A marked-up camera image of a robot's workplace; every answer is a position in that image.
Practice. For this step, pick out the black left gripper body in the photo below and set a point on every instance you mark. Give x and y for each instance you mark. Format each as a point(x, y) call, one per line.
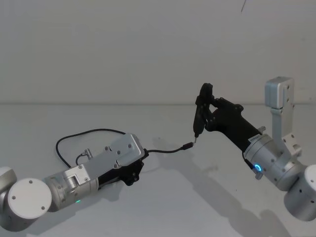
point(128, 174)

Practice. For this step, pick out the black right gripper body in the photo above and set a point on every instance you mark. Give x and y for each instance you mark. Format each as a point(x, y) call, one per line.
point(234, 123)

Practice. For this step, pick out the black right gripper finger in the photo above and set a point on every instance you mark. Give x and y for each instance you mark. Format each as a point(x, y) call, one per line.
point(206, 116)
point(207, 92)

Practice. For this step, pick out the black pen-shaped tool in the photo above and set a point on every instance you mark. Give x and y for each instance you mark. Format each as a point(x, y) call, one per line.
point(198, 121)

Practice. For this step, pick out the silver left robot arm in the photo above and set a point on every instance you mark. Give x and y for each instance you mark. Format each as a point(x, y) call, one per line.
point(74, 181)

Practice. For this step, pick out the white table cloth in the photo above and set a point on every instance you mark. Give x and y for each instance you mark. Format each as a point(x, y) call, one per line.
point(158, 197)

